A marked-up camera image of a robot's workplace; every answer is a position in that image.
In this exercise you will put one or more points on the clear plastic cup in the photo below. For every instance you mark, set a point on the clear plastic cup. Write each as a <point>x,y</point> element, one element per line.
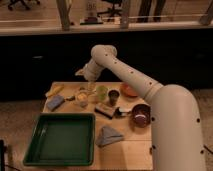
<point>81,98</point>

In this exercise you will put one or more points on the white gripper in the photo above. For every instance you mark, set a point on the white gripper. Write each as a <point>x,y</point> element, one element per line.
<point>90,72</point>

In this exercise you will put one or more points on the box on ledge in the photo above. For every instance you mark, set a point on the box on ledge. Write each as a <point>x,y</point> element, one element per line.
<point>91,16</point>

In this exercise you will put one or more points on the green cup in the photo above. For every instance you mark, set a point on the green cup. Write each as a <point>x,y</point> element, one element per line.
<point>101,92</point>

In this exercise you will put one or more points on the dark red pot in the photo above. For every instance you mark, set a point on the dark red pot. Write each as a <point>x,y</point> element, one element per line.
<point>139,114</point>

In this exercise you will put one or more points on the office chair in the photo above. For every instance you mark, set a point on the office chair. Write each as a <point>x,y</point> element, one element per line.
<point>13,2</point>
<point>112,11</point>

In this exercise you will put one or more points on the small dark object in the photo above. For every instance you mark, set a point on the small dark object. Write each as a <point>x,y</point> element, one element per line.
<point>70,98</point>

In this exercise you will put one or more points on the orange bowl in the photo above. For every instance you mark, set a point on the orange bowl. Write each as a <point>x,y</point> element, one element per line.
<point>127,90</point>

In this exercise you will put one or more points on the green plastic tray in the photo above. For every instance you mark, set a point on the green plastic tray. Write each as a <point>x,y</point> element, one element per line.
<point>62,140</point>

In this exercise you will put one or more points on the grey folded cloth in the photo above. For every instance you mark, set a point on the grey folded cloth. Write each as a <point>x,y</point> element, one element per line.
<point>107,136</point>

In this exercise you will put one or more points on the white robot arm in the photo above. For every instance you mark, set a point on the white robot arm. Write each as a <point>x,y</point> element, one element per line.
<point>176,130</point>

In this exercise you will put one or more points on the brown brush block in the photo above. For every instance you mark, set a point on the brown brush block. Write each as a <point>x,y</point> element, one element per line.
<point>105,110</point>

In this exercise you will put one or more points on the office chair right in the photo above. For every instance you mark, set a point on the office chair right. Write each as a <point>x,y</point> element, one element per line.
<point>112,11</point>

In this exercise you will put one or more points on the office chair left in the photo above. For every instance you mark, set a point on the office chair left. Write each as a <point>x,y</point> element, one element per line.
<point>13,2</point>

